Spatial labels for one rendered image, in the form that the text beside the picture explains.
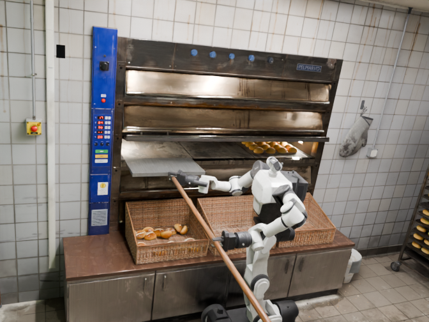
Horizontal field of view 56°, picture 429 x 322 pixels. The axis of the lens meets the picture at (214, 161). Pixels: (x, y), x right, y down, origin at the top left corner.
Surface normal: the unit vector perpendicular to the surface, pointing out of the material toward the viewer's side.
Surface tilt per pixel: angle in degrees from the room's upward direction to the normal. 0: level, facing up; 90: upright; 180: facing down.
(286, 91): 70
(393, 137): 90
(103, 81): 90
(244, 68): 90
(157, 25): 90
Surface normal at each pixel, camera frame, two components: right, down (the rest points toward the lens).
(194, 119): 0.39, 0.01
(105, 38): 0.37, 0.36
